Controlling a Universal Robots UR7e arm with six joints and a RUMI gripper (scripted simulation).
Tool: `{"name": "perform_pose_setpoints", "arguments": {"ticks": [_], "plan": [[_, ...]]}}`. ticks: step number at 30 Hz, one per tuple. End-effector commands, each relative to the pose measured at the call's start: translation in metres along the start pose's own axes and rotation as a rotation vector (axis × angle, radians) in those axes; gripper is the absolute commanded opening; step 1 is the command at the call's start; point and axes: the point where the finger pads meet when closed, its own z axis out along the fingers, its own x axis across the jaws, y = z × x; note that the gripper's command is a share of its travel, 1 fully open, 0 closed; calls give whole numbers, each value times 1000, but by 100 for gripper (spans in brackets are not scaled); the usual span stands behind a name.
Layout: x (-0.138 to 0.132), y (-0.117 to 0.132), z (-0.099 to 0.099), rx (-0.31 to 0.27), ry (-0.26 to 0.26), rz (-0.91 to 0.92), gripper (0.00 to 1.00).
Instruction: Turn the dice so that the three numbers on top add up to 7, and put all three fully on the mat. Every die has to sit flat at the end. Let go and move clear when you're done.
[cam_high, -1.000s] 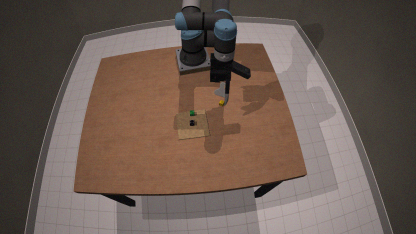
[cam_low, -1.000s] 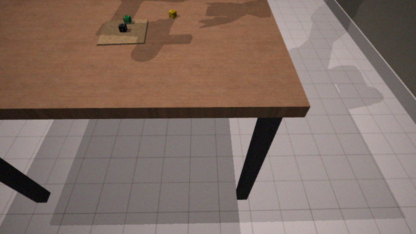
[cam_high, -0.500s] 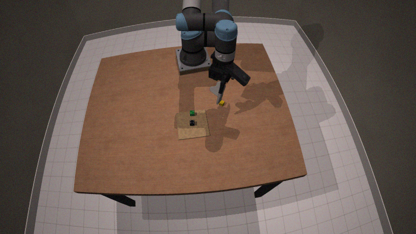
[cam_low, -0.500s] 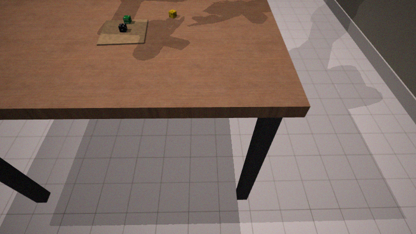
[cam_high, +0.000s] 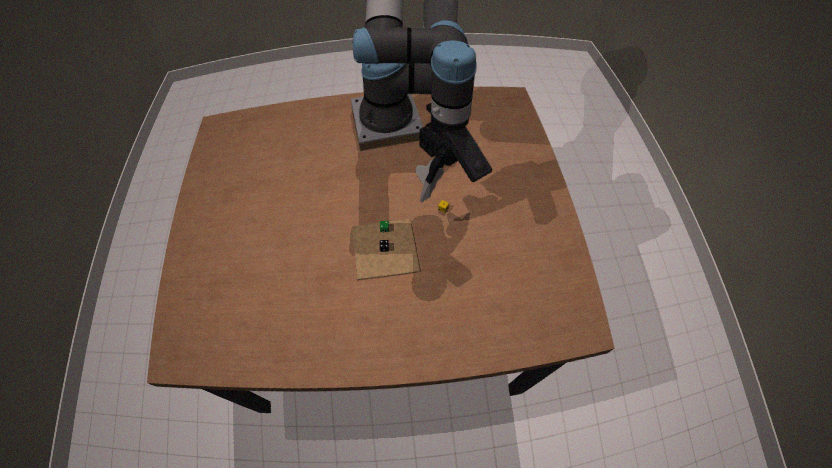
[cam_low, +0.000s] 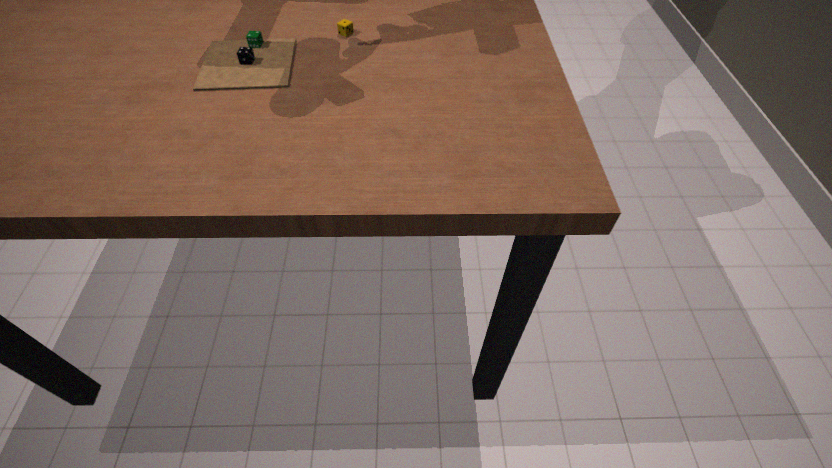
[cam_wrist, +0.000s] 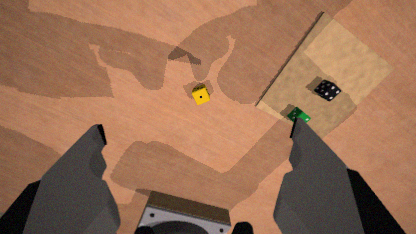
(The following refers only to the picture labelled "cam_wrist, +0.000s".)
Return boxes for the black die with white pips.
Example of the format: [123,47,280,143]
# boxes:
[314,80,342,102]

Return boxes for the yellow die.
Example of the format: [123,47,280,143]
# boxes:
[192,84,210,105]

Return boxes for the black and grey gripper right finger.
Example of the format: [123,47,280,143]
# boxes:
[273,117,406,234]

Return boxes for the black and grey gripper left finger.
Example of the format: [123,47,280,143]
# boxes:
[0,124,121,234]

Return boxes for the green die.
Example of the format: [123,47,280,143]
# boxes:
[287,107,311,123]

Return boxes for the tan square mat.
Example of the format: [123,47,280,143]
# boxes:
[255,12,395,139]

